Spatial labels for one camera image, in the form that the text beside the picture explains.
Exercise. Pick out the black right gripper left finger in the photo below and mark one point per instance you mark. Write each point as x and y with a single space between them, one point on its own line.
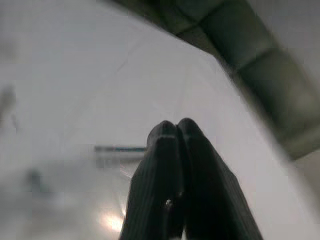
155 185

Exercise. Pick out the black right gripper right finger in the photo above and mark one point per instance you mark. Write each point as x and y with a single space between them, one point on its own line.
212 190

